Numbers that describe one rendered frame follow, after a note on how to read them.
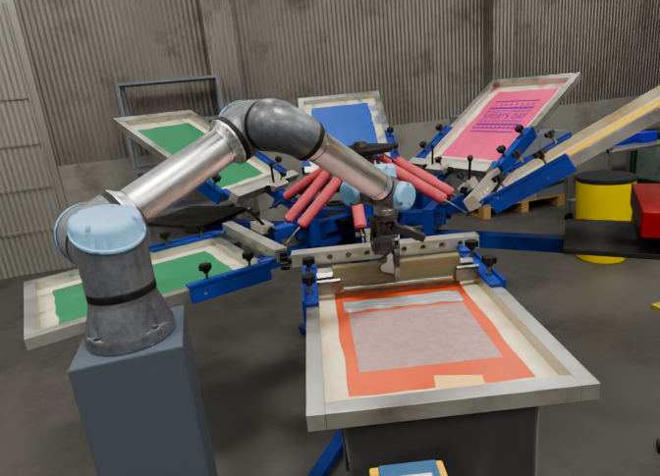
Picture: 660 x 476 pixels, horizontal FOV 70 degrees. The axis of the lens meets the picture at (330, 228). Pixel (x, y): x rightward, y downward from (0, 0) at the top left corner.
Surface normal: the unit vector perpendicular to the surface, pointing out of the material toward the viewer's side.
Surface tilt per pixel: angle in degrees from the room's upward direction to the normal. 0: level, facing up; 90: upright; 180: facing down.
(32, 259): 90
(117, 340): 73
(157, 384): 90
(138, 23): 90
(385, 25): 90
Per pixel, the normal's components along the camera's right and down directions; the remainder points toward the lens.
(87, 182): 0.28, 0.25
